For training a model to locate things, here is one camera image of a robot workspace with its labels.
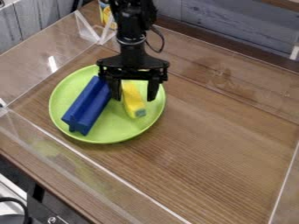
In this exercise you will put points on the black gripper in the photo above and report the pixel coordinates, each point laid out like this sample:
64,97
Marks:
119,68

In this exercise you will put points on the yellow toy banana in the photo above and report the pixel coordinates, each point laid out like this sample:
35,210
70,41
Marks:
132,100

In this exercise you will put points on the blue star-shaped block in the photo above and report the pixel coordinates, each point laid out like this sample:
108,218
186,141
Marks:
86,109

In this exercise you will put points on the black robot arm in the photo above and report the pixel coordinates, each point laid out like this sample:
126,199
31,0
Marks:
135,17

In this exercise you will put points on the green plate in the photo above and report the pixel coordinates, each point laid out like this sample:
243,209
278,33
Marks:
114,126

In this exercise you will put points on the yellow blue tin can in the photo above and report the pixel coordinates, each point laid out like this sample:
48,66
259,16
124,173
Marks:
106,14

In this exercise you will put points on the clear acrylic corner bracket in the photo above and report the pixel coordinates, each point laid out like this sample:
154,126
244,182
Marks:
95,33

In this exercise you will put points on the clear acrylic tray wall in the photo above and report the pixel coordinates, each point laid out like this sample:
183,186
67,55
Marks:
216,163

